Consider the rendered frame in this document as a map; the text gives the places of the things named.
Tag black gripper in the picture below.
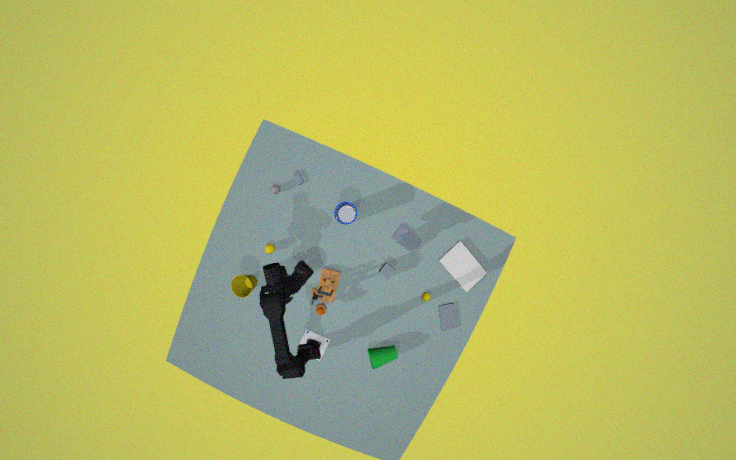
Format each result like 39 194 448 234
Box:
282 260 314 304

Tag blue mug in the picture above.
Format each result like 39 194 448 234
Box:
334 202 357 224

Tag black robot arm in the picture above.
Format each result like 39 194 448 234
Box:
259 263 321 379

